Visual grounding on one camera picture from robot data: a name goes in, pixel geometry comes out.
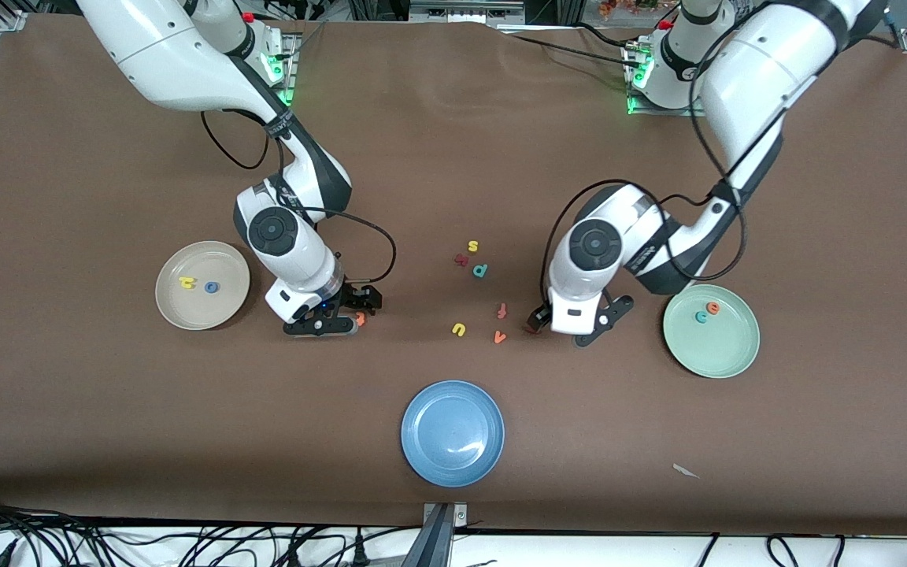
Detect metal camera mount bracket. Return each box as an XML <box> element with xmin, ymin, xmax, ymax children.
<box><xmin>420</xmin><ymin>502</ymin><xmax>468</xmax><ymax>567</ymax></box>

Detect silver metal bracket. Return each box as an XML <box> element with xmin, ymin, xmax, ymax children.
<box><xmin>409</xmin><ymin>0</ymin><xmax>527</xmax><ymax>24</ymax></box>

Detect black cable on table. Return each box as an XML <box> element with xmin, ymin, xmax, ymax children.
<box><xmin>498</xmin><ymin>22</ymin><xmax>643</xmax><ymax>72</ymax></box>

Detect blue plate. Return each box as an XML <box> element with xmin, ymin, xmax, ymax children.
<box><xmin>401</xmin><ymin>380</ymin><xmax>505</xmax><ymax>488</ymax></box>

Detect orange flowers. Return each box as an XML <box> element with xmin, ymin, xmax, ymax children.
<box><xmin>599</xmin><ymin>0</ymin><xmax>663</xmax><ymax>18</ymax></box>

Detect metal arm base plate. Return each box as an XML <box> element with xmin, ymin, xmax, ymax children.
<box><xmin>624</xmin><ymin>39</ymin><xmax>706</xmax><ymax>117</ymax></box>
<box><xmin>261</xmin><ymin>31</ymin><xmax>298</xmax><ymax>108</ymax></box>

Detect green plate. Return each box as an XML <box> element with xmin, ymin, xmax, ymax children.
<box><xmin>662</xmin><ymin>283</ymin><xmax>761</xmax><ymax>380</ymax></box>

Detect beige brown plate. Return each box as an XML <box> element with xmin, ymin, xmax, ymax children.
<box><xmin>155</xmin><ymin>240</ymin><xmax>251</xmax><ymax>332</ymax></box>

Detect brown table cover sheet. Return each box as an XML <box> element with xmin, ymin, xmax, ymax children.
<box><xmin>0</xmin><ymin>16</ymin><xmax>907</xmax><ymax>536</ymax></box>

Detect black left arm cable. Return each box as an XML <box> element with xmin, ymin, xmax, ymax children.
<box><xmin>540</xmin><ymin>31</ymin><xmax>747</xmax><ymax>312</ymax></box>

